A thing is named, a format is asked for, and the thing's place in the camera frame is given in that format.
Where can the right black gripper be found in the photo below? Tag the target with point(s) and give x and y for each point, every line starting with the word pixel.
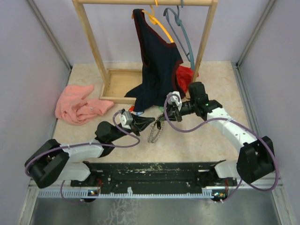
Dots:
pixel 172 114

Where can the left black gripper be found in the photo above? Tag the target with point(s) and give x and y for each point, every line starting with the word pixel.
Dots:
pixel 139 123

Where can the black key tag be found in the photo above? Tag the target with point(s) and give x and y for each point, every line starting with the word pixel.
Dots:
pixel 158 124

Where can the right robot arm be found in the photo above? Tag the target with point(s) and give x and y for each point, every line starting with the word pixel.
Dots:
pixel 256 154

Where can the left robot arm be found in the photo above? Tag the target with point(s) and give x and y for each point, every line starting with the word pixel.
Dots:
pixel 54 161

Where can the wooden clothes rack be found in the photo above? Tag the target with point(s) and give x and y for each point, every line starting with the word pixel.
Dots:
pixel 117 82

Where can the red cloth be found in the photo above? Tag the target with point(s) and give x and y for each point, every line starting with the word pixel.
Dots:
pixel 184 77

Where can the dark navy vest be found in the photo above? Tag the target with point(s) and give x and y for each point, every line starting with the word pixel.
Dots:
pixel 160 61

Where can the pink cloth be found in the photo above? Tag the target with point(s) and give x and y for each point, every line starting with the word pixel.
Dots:
pixel 74 108

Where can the yellow hanger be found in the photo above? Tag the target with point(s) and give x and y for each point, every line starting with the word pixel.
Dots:
pixel 156 22

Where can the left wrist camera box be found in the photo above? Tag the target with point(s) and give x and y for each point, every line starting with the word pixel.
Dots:
pixel 126 119

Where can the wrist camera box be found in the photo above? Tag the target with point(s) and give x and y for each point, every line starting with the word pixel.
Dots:
pixel 174 97
pixel 126 119

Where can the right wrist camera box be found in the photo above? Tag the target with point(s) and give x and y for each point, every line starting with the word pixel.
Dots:
pixel 174 97

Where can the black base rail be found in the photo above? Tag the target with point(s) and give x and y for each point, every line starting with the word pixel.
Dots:
pixel 154 178

